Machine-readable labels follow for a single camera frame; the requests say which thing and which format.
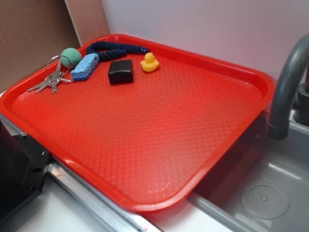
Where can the silver keys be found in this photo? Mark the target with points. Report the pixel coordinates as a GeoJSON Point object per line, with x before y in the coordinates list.
{"type": "Point", "coordinates": [54, 78]}

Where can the green textured ball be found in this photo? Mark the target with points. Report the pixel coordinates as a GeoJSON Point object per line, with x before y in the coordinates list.
{"type": "Point", "coordinates": [70, 57]}

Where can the red plastic tray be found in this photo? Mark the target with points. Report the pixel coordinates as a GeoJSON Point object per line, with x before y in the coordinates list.
{"type": "Point", "coordinates": [145, 144]}

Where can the brown cardboard panel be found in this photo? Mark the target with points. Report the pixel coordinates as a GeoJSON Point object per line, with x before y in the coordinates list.
{"type": "Point", "coordinates": [32, 32]}

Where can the dark faucet handle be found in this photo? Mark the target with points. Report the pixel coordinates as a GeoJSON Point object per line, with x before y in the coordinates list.
{"type": "Point", "coordinates": [301, 102]}

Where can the grey sink basin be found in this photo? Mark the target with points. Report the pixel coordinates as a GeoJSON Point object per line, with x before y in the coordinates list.
{"type": "Point", "coordinates": [255, 158]}

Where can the black rectangular box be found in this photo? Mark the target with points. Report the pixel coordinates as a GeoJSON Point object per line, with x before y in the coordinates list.
{"type": "Point", "coordinates": [120, 72]}

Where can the sink drain cover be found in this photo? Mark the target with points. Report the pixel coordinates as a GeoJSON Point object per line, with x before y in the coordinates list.
{"type": "Point", "coordinates": [265, 201]}

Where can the light wooden board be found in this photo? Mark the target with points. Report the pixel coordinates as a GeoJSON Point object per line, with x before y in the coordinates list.
{"type": "Point", "coordinates": [88, 19]}

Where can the yellow rubber duck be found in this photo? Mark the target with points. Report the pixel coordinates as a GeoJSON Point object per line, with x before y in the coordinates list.
{"type": "Point", "coordinates": [150, 63]}

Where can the blue sponge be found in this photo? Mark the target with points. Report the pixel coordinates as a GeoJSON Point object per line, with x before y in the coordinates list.
{"type": "Point", "coordinates": [85, 67]}

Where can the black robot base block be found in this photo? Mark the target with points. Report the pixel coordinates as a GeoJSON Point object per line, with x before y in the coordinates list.
{"type": "Point", "coordinates": [23, 166]}

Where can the grey faucet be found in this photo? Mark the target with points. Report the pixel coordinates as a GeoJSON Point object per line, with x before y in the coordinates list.
{"type": "Point", "coordinates": [292, 76]}

